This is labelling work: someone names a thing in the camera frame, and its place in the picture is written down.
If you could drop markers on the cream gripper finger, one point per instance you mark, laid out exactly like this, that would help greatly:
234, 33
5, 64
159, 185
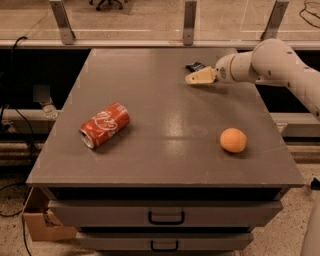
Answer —
206, 75

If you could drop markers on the dark blue rxbar wrapper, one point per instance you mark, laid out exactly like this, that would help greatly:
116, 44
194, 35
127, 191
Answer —
194, 67

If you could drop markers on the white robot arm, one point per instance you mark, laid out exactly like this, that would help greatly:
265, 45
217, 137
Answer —
273, 63

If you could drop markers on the orange fruit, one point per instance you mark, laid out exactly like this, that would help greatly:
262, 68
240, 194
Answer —
233, 140

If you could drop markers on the grey drawer cabinet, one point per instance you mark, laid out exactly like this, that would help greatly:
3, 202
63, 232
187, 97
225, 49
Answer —
171, 148

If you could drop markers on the red coca-cola can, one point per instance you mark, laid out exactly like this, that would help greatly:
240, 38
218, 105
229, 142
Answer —
102, 126

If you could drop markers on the office chair base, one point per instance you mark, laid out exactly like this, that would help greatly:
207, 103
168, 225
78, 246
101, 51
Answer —
108, 3

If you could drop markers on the black plug on floor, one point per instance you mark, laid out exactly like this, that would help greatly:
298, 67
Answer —
315, 184

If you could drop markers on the upper grey drawer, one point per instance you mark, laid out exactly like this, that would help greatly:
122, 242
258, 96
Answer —
121, 213

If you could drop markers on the grey drawer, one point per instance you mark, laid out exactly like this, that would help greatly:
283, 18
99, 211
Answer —
165, 242
121, 213

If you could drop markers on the lower grey drawer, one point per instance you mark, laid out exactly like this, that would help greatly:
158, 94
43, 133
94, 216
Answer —
165, 242

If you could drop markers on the cardboard box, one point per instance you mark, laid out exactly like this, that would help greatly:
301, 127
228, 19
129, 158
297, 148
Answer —
41, 222

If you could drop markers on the middle metal railing bracket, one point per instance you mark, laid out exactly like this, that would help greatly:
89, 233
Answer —
189, 22

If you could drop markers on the metal railing bracket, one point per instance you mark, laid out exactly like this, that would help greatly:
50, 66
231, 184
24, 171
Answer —
189, 22
60, 14
275, 19

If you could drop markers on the right metal railing bracket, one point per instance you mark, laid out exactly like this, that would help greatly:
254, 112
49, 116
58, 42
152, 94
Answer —
275, 19

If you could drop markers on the left metal railing bracket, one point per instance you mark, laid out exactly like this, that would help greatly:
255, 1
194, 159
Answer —
60, 14

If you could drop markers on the small grey wall box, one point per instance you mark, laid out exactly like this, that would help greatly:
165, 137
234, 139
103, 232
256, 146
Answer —
41, 93

